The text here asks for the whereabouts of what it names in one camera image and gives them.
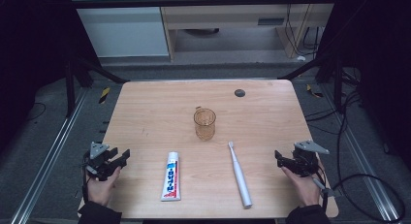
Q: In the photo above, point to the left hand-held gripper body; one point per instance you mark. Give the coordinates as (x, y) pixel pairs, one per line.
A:
(97, 162)

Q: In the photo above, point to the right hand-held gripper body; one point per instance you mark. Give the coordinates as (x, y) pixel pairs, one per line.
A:
(303, 162)

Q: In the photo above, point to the white electric toothbrush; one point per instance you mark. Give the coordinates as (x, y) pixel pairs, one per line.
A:
(239, 177)

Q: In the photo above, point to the white toothpaste tube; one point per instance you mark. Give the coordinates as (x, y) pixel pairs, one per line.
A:
(171, 178)

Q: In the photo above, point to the amber transparent cup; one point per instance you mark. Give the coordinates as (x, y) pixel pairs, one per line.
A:
(205, 125)

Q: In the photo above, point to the person's right hand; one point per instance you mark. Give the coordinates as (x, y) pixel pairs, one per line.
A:
(305, 188)

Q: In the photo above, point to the person's left hand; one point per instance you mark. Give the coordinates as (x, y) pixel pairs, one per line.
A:
(101, 190)

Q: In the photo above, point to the yellow black striped tape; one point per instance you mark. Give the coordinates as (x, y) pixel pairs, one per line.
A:
(314, 92)
(104, 94)

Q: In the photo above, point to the grey table grommet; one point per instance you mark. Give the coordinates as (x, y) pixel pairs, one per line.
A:
(239, 93)

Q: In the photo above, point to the black metal stand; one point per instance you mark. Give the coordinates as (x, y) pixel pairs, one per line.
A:
(69, 88)
(338, 85)

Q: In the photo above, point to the small white round object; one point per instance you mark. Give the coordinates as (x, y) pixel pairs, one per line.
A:
(301, 58)

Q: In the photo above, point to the white cabinet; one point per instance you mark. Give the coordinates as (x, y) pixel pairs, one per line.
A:
(122, 33)

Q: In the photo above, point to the dark curtain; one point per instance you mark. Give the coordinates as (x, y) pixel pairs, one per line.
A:
(381, 56)
(29, 56)

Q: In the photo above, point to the light wooden desk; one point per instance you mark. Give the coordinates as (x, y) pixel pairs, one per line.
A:
(232, 18)

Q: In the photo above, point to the grey table edge bracket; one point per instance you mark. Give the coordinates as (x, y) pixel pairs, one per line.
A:
(332, 193)

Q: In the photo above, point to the aluminium floor rail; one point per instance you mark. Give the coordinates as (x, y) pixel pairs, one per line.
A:
(48, 159)
(362, 166)

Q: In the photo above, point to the black horizontal frame bar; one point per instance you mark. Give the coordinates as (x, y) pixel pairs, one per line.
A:
(194, 2)

